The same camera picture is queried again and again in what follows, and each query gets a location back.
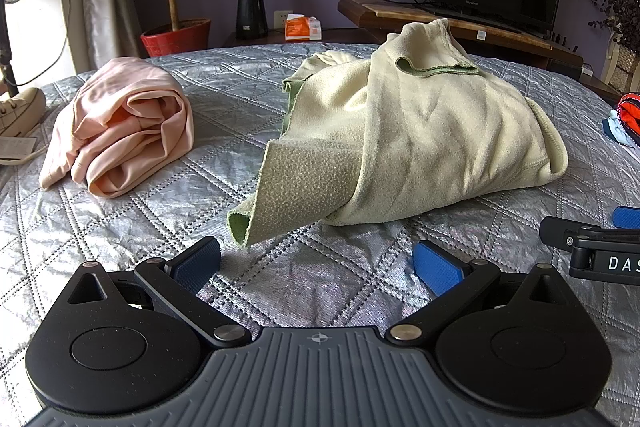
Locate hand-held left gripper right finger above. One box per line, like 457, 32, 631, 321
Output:
384, 239, 573, 350

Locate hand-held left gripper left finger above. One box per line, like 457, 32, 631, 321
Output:
67, 236, 253, 350

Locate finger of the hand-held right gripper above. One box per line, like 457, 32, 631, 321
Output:
539, 215, 640, 253
612, 206, 640, 230

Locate pale green fleece garment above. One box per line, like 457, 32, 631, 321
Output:
226, 18, 569, 249

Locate light blue garment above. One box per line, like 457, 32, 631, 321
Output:
602, 109, 640, 148

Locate orange and navy jacket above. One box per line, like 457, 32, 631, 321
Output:
616, 92, 640, 136

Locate pink garment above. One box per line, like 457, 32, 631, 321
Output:
39, 57, 195, 198

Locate white wicker stand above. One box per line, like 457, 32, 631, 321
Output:
602, 29, 640, 88

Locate silver quilted bedspread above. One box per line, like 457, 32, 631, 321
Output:
0, 41, 640, 408

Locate dark upright sticks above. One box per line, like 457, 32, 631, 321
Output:
550, 31, 581, 54

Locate white paper shoe tag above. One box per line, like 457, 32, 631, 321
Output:
0, 136, 38, 161

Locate cream checked canvas sneaker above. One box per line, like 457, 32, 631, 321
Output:
0, 87, 47, 138

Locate dark low wooden table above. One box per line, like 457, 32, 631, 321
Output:
222, 27, 383, 48

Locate black tabletop speaker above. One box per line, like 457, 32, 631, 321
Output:
236, 0, 268, 40

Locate orange tissue box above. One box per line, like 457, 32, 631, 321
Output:
283, 13, 323, 42

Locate wooden television stand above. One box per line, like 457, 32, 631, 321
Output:
337, 0, 585, 72

